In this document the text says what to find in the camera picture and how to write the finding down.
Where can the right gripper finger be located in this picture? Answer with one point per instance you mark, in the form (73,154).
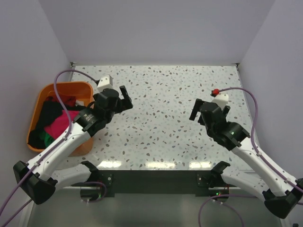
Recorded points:
(200,120)
(195,110)

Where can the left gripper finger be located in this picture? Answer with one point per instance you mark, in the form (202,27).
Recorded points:
(127,104)
(124,93)

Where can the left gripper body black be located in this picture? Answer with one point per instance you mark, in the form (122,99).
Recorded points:
(123,102)

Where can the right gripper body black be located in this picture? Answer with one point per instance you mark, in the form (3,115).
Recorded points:
(207,109)

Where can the pink red t shirt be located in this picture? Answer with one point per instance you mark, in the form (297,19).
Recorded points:
(58,126)

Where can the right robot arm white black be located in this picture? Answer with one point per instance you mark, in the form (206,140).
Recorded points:
(279,190)

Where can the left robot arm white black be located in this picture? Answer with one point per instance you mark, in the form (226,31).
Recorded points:
(39,177)

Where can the orange plastic bin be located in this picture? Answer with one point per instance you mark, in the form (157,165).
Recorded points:
(83,91)

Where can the white cloth in bin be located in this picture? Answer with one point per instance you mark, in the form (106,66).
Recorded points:
(79,103)

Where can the dark red t shirt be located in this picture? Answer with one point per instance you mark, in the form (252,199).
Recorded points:
(69,100)

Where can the black t shirt in bin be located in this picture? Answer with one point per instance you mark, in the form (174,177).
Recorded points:
(51,109)

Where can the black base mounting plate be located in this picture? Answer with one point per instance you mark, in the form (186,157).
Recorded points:
(198,183)

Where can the green t shirt in bin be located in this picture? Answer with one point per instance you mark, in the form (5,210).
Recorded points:
(46,138)

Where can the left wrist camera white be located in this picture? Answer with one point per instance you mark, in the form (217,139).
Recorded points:
(105,82)

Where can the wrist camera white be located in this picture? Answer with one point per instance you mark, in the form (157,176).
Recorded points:
(105,82)
(220,98)

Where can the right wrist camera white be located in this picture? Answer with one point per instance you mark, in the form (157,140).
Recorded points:
(220,98)

